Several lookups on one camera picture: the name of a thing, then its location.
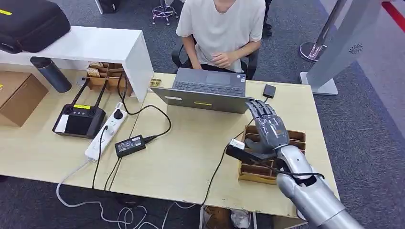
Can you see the wooden divided card box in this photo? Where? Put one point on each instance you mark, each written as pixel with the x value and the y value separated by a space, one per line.
pixel 253 170

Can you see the person's leg and shoe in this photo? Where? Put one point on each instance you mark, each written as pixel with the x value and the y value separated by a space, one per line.
pixel 267 28

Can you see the chrome stool base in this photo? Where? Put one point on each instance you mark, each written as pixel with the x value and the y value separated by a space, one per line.
pixel 164 12

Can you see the wooden organizer with cards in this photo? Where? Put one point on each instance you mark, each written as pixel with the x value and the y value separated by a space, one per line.
pixel 106 79

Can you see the small golden card box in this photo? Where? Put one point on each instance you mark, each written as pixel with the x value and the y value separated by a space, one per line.
pixel 155 82

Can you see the small black charger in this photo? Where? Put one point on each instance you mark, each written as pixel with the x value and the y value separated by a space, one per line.
pixel 269 91

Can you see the white desk shelf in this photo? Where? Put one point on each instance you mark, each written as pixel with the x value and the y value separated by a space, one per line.
pixel 95 44

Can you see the person's left hand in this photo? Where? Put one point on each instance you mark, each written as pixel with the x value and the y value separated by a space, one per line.
pixel 224 60

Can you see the black power adapter brick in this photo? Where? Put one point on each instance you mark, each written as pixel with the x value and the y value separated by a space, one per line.
pixel 129 146

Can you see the white power strip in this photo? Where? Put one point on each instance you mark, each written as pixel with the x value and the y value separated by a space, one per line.
pixel 106 134

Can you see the person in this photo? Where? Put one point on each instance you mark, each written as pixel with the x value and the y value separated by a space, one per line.
pixel 221 28

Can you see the chrome stanchion pole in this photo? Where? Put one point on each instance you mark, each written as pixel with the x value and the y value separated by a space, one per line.
pixel 311 50

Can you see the white plastic bag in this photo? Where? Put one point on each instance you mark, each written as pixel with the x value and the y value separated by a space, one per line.
pixel 240 218

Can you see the black carrying case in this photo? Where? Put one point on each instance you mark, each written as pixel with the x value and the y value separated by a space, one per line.
pixel 31 23

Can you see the grey laptop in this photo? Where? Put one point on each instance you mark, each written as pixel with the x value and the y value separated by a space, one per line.
pixel 205 101

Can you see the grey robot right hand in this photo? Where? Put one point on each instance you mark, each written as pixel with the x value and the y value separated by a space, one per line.
pixel 270 129

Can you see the black office chair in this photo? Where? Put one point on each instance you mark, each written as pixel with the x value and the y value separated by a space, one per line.
pixel 251 66

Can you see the black round plug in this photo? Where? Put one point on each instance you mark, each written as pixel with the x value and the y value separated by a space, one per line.
pixel 118 114

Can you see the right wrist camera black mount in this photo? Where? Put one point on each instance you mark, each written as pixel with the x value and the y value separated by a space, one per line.
pixel 237 153

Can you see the black remote controller with antennas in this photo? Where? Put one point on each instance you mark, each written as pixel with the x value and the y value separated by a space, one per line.
pixel 79 121

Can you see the grey panel stand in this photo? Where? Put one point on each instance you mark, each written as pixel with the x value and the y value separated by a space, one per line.
pixel 348 41

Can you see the dark grey bottle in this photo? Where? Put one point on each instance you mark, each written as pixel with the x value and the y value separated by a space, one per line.
pixel 52 75

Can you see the brown cardboard box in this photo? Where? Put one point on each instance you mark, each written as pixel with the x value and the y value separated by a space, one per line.
pixel 17 98

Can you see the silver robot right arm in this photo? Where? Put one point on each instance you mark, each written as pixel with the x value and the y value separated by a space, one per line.
pixel 316 199

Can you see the black cabinet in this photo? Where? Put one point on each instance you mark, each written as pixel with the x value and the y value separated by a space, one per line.
pixel 108 5

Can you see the cardboard box under table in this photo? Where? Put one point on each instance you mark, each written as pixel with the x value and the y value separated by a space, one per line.
pixel 218 218

